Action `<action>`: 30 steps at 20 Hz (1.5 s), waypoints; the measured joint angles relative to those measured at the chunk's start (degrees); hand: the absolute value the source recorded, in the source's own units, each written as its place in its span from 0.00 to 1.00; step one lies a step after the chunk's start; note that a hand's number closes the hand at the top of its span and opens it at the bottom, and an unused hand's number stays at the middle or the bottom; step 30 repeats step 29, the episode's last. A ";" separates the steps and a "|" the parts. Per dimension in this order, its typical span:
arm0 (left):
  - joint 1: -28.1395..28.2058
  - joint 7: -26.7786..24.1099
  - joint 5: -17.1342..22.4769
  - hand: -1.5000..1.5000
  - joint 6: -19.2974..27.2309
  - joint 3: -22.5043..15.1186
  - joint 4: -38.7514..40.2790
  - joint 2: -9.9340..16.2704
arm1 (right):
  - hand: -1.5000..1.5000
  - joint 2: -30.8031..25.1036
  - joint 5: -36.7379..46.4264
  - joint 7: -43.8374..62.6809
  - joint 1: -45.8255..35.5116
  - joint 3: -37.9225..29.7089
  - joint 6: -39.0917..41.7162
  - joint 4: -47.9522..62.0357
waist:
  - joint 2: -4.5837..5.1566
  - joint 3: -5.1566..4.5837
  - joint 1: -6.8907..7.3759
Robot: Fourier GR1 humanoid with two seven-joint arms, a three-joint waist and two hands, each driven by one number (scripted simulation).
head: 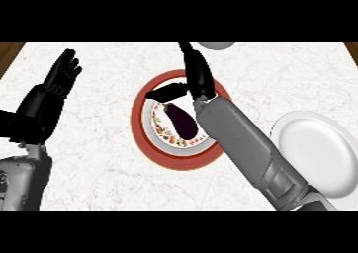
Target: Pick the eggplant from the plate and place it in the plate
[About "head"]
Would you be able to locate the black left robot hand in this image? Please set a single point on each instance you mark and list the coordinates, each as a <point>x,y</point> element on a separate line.
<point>41,108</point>

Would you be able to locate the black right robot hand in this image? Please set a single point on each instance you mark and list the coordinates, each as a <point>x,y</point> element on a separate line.
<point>199,74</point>

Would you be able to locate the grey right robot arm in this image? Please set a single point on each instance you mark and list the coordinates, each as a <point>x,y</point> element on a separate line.
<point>256,154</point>

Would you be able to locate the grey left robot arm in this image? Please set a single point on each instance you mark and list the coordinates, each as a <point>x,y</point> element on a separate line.
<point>18,179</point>

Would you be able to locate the dark purple eggplant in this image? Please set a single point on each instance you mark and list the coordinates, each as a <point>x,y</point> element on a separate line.
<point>182,122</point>

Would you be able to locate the patterned rim white plate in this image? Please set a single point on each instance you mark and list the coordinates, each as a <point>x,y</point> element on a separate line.
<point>172,135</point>

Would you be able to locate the plain white plate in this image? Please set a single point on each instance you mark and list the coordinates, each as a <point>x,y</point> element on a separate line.
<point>320,154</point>

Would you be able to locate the grey round object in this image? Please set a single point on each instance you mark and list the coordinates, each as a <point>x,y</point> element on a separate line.
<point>216,45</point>

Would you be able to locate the round red placemat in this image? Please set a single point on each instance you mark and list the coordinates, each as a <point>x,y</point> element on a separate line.
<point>178,157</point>

